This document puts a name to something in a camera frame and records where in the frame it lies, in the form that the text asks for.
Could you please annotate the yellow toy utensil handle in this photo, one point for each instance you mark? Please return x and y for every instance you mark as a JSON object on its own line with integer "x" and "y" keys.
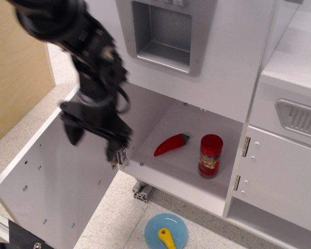
{"x": 166, "y": 237}

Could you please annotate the white toy oven cabinet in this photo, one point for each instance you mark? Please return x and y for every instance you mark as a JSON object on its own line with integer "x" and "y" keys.
{"x": 273, "y": 199}

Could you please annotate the light plywood panel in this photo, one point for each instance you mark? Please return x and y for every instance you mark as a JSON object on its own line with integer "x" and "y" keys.
{"x": 26, "y": 75}

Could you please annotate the light blue plate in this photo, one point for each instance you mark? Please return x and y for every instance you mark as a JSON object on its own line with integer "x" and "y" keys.
{"x": 173, "y": 223}

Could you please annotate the white toy fridge cabinet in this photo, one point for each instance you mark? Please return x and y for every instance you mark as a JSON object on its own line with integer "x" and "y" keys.
{"x": 166, "y": 102}

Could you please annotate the grey oven vent panel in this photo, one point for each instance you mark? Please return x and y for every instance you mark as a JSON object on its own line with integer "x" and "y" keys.
{"x": 294, "y": 116}

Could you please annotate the brass cabinet hinge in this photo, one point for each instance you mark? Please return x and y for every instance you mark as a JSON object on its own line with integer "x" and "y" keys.
{"x": 245, "y": 146}
{"x": 236, "y": 182}

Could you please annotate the lower metal door hinge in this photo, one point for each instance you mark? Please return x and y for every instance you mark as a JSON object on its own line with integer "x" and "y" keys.
{"x": 119, "y": 159}

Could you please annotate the upper brass cabinet hinge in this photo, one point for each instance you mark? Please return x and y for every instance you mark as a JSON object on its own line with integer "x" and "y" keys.
{"x": 245, "y": 146}

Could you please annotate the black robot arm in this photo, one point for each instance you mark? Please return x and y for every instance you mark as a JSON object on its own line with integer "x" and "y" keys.
{"x": 68, "y": 25}

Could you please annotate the red lid spice jar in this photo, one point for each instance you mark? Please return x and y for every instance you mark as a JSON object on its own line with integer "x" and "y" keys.
{"x": 210, "y": 154}

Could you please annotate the lower brass cabinet hinge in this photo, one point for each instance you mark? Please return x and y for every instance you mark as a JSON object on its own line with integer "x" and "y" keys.
{"x": 236, "y": 182}

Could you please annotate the aluminium extrusion foot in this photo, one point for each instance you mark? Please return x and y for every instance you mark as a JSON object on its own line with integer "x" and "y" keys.
{"x": 143, "y": 192}

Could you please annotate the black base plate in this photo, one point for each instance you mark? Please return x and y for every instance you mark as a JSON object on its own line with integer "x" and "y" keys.
{"x": 23, "y": 239}

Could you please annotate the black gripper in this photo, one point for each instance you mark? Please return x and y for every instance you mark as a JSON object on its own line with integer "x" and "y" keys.
{"x": 99, "y": 117}

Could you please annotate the white fridge door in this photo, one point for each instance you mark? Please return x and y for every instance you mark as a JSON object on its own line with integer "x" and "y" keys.
{"x": 52, "y": 188}

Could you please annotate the red toy chili pepper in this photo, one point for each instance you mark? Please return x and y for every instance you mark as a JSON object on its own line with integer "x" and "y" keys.
{"x": 171, "y": 143}

